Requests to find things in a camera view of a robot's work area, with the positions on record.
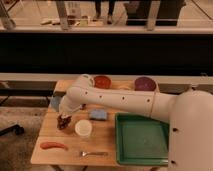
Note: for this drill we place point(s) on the yellow banana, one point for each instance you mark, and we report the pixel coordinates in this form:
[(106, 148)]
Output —
[(125, 87)]

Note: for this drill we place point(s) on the red bowl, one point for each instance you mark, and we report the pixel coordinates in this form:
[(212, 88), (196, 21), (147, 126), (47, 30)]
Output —
[(102, 82)]

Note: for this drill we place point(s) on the white paper cup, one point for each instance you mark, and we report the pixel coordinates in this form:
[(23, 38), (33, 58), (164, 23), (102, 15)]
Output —
[(83, 128)]

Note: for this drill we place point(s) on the metal fork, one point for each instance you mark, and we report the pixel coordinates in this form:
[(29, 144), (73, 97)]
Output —
[(86, 153)]

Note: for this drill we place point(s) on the black object on floor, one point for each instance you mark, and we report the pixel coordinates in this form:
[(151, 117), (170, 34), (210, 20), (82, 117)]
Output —
[(17, 129)]

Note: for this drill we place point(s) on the green plastic tray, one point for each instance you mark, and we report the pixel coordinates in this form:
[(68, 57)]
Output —
[(141, 141)]

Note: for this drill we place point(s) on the light blue plastic cup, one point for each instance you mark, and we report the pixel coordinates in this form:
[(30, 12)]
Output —
[(54, 102)]

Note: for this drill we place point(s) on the dark red grape bunch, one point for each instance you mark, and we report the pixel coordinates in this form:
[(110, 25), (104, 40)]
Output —
[(62, 123)]

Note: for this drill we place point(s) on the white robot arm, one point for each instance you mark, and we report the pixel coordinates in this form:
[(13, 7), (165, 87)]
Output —
[(190, 116)]

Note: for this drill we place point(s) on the purple bowl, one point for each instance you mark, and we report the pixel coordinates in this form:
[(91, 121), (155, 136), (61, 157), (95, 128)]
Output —
[(145, 84)]

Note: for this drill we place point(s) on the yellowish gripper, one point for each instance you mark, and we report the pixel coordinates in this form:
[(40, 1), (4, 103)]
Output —
[(64, 116)]

